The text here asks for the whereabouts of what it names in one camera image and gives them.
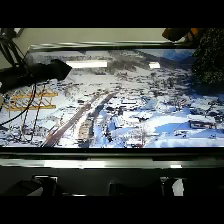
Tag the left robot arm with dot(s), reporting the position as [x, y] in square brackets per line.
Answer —
[40, 73]

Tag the brown garment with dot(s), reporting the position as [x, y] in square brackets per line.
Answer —
[176, 33]

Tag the black white-speckled garment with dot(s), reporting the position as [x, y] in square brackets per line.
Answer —
[210, 60]

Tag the silver frame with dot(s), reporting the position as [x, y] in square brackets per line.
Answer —
[100, 163]

